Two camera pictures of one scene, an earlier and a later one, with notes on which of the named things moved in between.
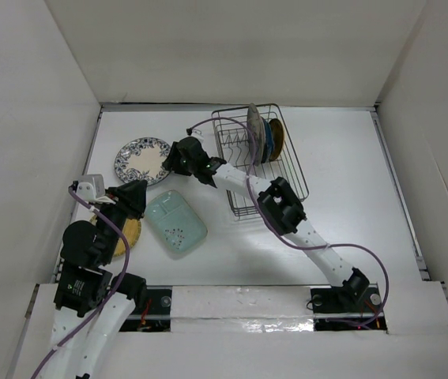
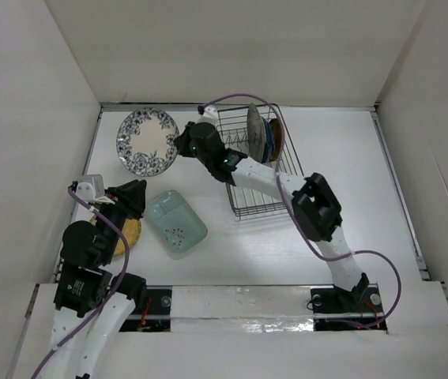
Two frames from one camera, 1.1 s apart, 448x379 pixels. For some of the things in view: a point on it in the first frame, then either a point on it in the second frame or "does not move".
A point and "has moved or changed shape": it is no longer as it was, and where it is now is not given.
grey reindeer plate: x=256 y=122 does not move
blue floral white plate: x=142 y=159 has moved or changed shape
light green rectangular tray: x=173 y=220 does not move
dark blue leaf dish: x=269 y=143 does not move
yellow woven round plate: x=131 y=232 does not move
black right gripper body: x=177 y=163 -> x=188 y=148
